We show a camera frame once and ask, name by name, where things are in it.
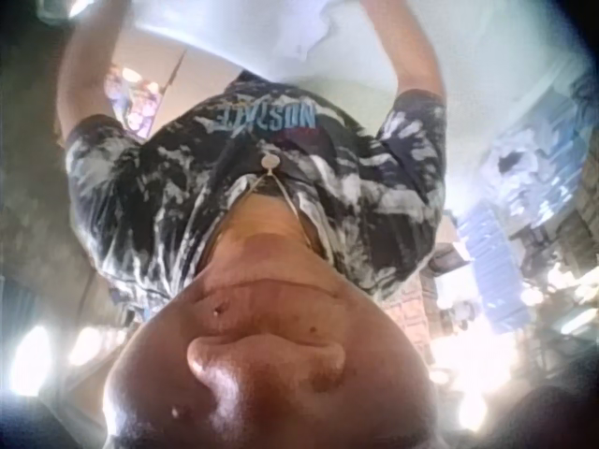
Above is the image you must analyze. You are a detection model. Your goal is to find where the blue plastic crate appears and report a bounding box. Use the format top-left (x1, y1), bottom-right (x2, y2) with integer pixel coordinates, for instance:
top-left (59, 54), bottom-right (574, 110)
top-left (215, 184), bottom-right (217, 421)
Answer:
top-left (456, 205), bottom-right (521, 324)

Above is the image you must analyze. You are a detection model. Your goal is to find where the white crumpled cloth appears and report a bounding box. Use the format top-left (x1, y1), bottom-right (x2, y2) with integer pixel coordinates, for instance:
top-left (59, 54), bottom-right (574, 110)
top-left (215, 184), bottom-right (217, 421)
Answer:
top-left (273, 0), bottom-right (381, 63)

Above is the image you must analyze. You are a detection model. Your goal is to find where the colourful printed heap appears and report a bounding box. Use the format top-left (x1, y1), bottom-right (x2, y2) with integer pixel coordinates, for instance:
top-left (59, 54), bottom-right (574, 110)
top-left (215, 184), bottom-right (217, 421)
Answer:
top-left (105, 63), bottom-right (166, 139)

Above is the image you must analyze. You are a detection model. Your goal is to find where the cluttered shelf with blue items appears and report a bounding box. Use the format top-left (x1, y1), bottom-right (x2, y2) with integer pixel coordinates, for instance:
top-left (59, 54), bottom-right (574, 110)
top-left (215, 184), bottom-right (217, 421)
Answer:
top-left (484, 69), bottom-right (599, 230)

